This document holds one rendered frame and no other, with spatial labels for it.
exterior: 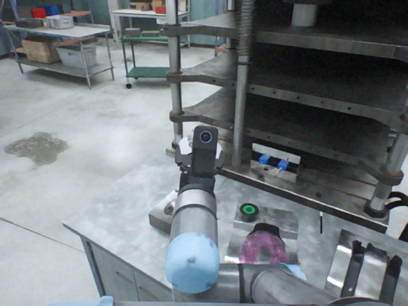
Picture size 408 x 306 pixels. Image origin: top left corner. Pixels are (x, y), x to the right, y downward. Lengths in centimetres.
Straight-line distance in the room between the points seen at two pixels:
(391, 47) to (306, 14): 47
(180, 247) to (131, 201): 112
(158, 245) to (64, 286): 114
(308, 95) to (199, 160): 101
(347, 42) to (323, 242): 85
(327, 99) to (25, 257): 227
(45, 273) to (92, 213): 101
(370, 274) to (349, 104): 70
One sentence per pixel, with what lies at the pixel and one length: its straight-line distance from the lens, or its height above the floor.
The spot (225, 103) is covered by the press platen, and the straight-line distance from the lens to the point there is 194.
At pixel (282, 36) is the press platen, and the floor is 153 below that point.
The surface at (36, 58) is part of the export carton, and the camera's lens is 662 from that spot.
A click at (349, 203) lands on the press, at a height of 79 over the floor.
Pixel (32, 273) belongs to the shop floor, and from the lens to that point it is 249.
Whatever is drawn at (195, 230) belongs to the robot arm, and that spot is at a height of 147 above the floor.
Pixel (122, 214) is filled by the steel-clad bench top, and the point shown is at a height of 80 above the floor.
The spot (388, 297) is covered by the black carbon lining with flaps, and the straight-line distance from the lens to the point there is 122.
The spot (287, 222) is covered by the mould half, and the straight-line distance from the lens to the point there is 128.
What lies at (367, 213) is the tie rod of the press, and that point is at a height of 80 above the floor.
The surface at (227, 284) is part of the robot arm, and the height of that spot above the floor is 137.
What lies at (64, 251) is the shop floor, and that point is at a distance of 253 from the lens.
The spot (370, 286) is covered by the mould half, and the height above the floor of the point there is 90.
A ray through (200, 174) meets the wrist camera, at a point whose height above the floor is 147.
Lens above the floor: 180
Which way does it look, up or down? 33 degrees down
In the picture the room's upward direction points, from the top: straight up
